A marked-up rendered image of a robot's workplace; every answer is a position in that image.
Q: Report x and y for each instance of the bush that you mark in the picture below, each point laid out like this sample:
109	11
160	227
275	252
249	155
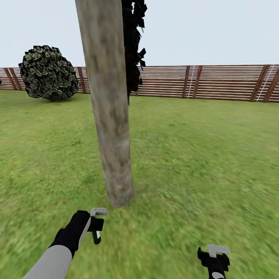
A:
47	74

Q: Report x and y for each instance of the tree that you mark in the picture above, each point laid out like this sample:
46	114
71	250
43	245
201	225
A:
102	35
132	16

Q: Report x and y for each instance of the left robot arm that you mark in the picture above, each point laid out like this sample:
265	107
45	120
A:
55	261

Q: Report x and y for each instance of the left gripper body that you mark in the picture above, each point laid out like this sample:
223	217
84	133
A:
97	225

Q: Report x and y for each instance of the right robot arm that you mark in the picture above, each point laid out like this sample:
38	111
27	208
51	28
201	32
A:
216	264

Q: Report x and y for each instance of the pesticide atomizer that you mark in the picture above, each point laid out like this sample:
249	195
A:
96	237

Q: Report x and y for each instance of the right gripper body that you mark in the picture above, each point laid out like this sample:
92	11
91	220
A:
220	260

